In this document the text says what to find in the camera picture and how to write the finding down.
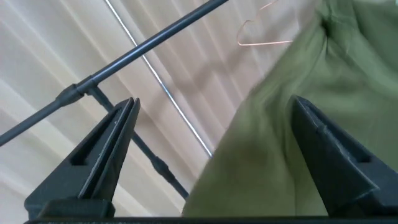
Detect black clothes rack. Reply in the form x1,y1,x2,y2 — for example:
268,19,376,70
0,0,229,200

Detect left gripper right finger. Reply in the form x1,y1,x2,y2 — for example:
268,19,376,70
290,95,398,217

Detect pink clothes hanger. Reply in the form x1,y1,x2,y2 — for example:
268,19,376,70
236,0,294,47

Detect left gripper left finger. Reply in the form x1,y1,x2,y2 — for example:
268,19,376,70
24,96,141,218

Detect green printed t-shirt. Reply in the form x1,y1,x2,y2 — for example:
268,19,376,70
181,0,398,218

